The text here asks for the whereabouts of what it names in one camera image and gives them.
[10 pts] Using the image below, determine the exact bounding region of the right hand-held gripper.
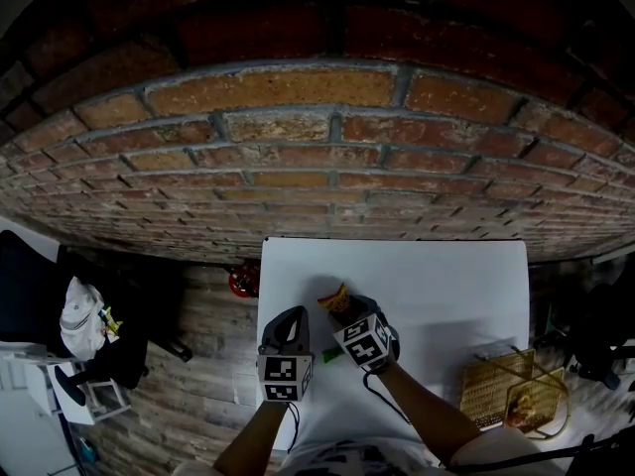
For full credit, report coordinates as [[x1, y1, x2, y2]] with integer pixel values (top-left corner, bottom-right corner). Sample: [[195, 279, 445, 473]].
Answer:
[[326, 295, 401, 372]]

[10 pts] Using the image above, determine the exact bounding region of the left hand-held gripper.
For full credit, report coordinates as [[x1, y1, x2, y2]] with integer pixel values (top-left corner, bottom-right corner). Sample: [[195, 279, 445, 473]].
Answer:
[[256, 305, 317, 405]]

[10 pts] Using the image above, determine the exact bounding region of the yellow snack packet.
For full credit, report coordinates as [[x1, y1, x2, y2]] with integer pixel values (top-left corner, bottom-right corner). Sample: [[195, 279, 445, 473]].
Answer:
[[317, 282, 356, 317]]

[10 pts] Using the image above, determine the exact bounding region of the two-tier wicker basket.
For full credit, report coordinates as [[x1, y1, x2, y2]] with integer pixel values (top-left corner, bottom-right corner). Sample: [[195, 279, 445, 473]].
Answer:
[[458, 345, 572, 440]]

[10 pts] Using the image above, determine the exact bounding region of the orange red snack packet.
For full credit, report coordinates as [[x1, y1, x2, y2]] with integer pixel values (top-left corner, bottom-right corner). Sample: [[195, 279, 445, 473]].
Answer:
[[505, 395, 540, 428]]

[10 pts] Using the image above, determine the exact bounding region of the person's left forearm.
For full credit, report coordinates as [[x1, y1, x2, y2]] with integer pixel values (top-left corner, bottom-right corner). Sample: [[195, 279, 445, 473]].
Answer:
[[212, 400, 294, 475]]

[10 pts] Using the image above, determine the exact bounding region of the person's right forearm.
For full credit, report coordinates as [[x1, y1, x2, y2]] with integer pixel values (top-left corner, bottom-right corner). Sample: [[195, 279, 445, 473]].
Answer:
[[366, 362, 485, 468]]

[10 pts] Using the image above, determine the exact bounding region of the red round container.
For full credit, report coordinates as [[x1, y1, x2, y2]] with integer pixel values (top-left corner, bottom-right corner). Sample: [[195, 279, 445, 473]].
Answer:
[[227, 263, 262, 299]]

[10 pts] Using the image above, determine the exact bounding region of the white printed shirt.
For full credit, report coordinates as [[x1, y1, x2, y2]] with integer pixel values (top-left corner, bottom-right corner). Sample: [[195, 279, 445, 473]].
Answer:
[[173, 438, 567, 476]]

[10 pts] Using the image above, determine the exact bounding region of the yellow green toy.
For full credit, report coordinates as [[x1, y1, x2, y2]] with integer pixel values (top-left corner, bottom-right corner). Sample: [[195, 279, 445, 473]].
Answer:
[[98, 304, 124, 339]]

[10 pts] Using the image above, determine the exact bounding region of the white cloth bag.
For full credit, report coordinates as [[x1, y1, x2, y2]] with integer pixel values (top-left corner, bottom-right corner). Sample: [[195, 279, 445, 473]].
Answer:
[[59, 276, 108, 362]]

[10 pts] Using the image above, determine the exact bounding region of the broom with teal head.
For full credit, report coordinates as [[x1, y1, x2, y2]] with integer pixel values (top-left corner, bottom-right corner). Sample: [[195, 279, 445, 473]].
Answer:
[[78, 436, 100, 465]]

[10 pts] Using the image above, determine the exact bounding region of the black chair with round sticker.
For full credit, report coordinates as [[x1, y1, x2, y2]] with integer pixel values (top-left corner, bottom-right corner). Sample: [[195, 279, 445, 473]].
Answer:
[[535, 255, 635, 391]]

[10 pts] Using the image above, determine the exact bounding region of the black mesh office chair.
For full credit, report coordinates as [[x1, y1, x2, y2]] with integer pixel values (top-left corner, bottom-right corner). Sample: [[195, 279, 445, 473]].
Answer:
[[0, 230, 194, 391]]

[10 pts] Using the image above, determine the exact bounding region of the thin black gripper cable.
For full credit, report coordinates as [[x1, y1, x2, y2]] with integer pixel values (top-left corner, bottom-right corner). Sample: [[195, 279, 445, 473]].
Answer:
[[362, 369, 413, 425], [285, 402, 303, 453]]

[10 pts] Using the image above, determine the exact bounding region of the thick black cable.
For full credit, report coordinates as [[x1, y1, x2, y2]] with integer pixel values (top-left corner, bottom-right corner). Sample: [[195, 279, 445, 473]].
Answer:
[[445, 433, 635, 473]]

